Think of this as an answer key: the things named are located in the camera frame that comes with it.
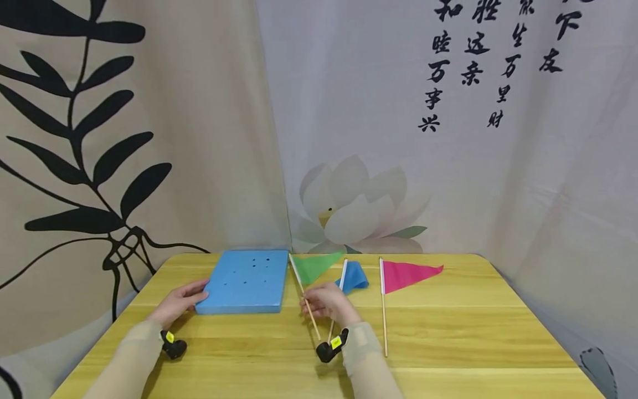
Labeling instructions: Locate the person's right hand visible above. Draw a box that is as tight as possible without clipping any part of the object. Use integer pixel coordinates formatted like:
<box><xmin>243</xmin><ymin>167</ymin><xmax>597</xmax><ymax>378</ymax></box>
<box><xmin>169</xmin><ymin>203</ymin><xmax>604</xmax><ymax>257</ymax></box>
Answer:
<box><xmin>300</xmin><ymin>282</ymin><xmax>363</xmax><ymax>329</ymax></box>

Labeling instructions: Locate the person's left hand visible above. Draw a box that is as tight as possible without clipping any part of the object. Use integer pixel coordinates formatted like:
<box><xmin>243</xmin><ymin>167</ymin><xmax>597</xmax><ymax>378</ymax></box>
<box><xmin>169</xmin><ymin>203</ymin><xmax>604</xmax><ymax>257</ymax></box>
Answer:
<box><xmin>146</xmin><ymin>278</ymin><xmax>210</xmax><ymax>330</ymax></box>

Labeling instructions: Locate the green pennant flag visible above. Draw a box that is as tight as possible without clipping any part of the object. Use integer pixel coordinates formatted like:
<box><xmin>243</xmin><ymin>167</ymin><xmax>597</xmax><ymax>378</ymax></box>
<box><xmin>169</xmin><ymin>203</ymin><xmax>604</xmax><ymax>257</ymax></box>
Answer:
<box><xmin>288</xmin><ymin>252</ymin><xmax>346</xmax><ymax>341</ymax></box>

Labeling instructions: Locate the blue foam block with holes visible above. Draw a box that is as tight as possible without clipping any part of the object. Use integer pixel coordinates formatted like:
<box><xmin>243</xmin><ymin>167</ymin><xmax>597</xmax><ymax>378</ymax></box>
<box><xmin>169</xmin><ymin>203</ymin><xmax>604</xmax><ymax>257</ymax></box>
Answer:
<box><xmin>194</xmin><ymin>249</ymin><xmax>290</xmax><ymax>315</ymax></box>

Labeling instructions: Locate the blue pennant flag on stick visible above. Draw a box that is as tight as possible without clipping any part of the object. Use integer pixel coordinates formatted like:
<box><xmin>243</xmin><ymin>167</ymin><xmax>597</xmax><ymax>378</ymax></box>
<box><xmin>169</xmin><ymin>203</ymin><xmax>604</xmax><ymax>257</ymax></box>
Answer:
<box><xmin>327</xmin><ymin>258</ymin><xmax>370</xmax><ymax>342</ymax></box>

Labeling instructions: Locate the black wrist band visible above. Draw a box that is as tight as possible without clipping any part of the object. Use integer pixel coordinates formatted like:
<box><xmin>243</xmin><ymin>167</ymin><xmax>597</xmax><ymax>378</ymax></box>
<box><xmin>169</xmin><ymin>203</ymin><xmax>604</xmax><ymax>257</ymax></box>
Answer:
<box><xmin>159</xmin><ymin>330</ymin><xmax>188</xmax><ymax>360</ymax></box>
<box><xmin>315</xmin><ymin>328</ymin><xmax>350</xmax><ymax>364</ymax></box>

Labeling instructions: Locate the pink pennant flag on stick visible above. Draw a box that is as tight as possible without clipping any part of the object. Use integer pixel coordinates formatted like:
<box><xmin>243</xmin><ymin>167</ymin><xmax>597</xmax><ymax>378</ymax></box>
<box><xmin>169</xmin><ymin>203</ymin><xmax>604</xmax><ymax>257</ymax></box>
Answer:
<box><xmin>379</xmin><ymin>257</ymin><xmax>444</xmax><ymax>358</ymax></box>

